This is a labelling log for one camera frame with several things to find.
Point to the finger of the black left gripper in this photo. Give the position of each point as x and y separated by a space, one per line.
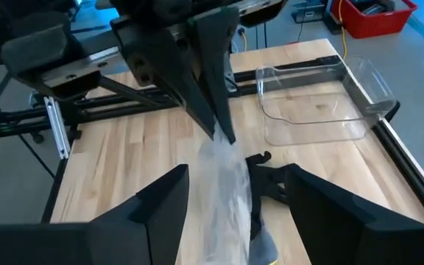
160 62
213 55

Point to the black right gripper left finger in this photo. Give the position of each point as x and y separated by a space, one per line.
105 243

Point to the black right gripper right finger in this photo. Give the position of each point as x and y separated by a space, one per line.
344 235

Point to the clear plastic bag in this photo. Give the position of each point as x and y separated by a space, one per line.
219 191

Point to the black desk caster wheel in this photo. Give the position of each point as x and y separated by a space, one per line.
37 138

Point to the clear plastic bin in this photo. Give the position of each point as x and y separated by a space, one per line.
366 84

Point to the red plastic crate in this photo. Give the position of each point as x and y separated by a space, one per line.
374 25

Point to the black devices in crate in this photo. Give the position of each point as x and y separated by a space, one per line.
374 6

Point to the black aluminium table frame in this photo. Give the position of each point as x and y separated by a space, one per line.
407 162

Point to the white metal bracket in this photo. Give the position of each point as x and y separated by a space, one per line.
56 127

